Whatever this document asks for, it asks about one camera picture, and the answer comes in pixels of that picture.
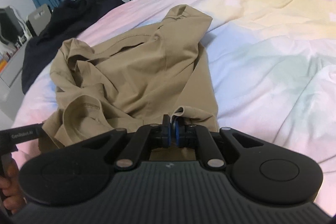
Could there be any dark navy jacket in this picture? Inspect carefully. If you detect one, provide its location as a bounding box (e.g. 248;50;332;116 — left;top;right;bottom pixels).
21;0;124;93

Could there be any person's left hand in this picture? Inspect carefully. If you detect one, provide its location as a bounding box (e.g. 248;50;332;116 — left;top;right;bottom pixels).
1;159;26;214

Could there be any grey black chair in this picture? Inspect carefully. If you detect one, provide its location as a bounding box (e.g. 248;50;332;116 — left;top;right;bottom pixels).
26;4;52;37

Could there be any white dresser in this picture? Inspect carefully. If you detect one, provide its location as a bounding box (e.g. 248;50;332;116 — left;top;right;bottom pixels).
1;43;27;121

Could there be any wavy vanity mirror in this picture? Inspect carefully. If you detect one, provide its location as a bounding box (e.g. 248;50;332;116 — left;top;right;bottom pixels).
0;6;24;46

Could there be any pastel bed sheet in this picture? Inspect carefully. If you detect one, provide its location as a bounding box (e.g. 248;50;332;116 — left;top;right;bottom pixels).
14;0;335;214

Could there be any tan t-shirt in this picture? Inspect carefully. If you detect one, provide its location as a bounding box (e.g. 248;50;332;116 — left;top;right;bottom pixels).
38;5;219;153

